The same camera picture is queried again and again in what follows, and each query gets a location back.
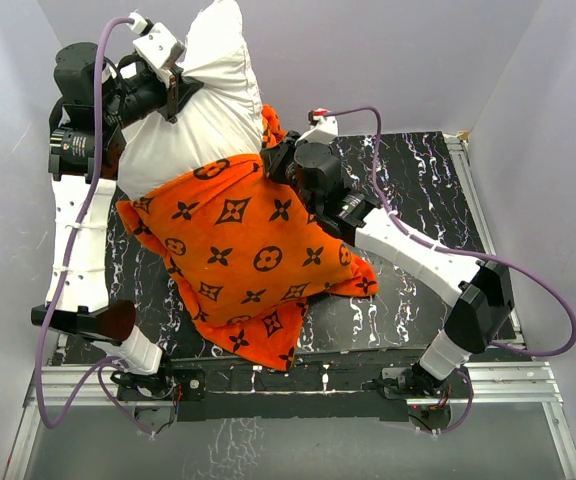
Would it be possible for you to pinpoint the white pillow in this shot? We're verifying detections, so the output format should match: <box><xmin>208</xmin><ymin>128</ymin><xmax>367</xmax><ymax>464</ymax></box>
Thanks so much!
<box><xmin>118</xmin><ymin>1</ymin><xmax>264</xmax><ymax>199</ymax></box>

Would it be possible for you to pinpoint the orange patterned pillowcase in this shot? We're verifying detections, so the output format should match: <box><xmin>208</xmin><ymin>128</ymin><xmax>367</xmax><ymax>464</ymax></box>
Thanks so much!
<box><xmin>116</xmin><ymin>103</ymin><xmax>380</xmax><ymax>373</ymax></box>

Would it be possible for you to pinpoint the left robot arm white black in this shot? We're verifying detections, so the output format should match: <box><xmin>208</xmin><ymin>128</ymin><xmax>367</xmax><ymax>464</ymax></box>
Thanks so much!
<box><xmin>31</xmin><ymin>35</ymin><xmax>202</xmax><ymax>399</ymax></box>

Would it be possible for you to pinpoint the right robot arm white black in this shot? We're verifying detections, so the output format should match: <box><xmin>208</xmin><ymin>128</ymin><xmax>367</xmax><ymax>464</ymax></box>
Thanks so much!
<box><xmin>261</xmin><ymin>133</ymin><xmax>514</xmax><ymax>397</ymax></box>

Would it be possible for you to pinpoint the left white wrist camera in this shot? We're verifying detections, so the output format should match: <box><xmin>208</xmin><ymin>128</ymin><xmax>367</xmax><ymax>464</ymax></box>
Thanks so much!
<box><xmin>129</xmin><ymin>12</ymin><xmax>185</xmax><ymax>87</ymax></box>

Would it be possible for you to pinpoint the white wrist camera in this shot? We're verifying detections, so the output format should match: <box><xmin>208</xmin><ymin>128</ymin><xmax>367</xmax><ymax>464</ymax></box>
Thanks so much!
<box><xmin>129</xmin><ymin>12</ymin><xmax>185</xmax><ymax>87</ymax></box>
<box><xmin>296</xmin><ymin>108</ymin><xmax>339</xmax><ymax>146</ymax></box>

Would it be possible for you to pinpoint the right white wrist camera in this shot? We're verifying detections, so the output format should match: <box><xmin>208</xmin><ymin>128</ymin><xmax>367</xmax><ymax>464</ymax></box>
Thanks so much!
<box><xmin>296</xmin><ymin>108</ymin><xmax>339</xmax><ymax>146</ymax></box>

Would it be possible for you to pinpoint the aluminium frame rail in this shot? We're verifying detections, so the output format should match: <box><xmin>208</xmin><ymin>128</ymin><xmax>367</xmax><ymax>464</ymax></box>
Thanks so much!
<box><xmin>5</xmin><ymin>362</ymin><xmax>576</xmax><ymax>480</ymax></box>

